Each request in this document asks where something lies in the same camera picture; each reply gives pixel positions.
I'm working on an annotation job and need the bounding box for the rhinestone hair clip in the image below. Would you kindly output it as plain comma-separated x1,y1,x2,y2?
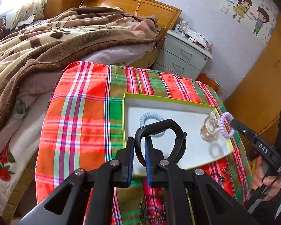
222,167,233,177

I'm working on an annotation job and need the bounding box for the purple spiral hair tie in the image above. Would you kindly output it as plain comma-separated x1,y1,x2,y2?
219,111,236,139

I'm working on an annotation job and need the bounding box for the large pink hair claw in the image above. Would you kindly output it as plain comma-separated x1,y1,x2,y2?
200,112,220,141

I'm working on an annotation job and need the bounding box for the beaded bracelet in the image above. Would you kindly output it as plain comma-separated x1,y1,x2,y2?
139,194,167,224

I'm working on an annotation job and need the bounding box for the black wristband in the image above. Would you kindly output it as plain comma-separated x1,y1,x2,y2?
134,119,187,167

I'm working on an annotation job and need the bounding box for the blue spiral hair tie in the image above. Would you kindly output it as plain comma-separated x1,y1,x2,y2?
139,112,167,138

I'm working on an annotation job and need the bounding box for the person's right hand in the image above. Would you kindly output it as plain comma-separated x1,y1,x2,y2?
251,156,281,202

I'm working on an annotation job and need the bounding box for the wooden wardrobe door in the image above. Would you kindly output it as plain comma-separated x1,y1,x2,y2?
224,14,281,144

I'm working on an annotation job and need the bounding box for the floral white bedsheet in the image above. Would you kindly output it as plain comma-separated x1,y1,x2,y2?
0,91,57,216

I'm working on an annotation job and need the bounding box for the colourful plaid cloth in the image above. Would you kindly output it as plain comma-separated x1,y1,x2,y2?
34,60,253,225

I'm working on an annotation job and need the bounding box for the yellow-green shallow box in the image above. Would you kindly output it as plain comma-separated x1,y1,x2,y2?
122,93,233,177

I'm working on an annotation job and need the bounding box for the grey bedside cabinet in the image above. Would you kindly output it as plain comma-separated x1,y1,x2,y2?
152,30,212,80

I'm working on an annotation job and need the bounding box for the brown fleece blanket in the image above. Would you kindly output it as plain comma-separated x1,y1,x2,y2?
0,7,163,131

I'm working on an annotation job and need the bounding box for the wooden headboard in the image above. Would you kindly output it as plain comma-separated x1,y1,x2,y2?
83,0,182,31

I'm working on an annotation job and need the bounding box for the patterned window curtain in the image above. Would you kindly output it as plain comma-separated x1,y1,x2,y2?
10,0,47,30

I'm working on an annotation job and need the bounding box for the cartoon couple wall sticker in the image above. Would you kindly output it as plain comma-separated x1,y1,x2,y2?
220,0,279,45

